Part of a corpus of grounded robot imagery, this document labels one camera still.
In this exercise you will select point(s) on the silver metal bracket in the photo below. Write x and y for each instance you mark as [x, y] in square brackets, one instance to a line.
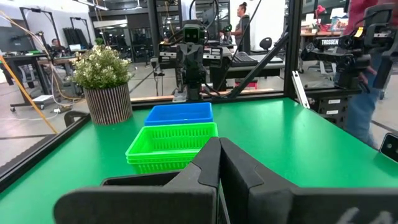
[301, 90]

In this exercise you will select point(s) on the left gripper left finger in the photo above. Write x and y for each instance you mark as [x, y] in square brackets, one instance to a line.
[140, 205]

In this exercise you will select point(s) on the neighbour rig black robot arm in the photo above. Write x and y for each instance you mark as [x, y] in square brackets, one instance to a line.
[342, 53]

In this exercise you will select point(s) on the neighbour rig black base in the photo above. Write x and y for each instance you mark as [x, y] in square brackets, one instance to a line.
[332, 105]

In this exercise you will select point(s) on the person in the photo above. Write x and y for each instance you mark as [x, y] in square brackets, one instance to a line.
[360, 109]
[56, 46]
[242, 28]

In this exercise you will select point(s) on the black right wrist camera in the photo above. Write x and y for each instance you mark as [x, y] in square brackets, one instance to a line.
[191, 32]

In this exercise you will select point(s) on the black table-level camera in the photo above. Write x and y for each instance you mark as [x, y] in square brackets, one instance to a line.
[390, 147]

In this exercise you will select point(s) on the black office desk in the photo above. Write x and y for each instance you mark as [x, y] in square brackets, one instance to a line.
[18, 60]

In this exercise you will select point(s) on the black computer monitor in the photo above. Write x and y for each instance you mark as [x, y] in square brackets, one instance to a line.
[15, 39]

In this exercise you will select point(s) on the green plastic basket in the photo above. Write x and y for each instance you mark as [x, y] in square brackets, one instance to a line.
[155, 155]
[155, 168]
[149, 160]

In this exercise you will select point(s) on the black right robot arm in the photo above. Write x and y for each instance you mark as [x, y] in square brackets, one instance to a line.
[194, 81]

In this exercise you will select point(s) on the black office chair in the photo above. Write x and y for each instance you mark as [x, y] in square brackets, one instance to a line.
[265, 43]

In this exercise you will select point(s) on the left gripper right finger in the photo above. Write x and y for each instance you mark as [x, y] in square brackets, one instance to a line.
[295, 205]

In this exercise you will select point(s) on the blue plastic basket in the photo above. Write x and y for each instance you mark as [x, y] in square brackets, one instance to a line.
[178, 119]
[168, 124]

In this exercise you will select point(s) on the potted plant striped pot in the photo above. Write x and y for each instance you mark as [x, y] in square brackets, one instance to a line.
[109, 105]

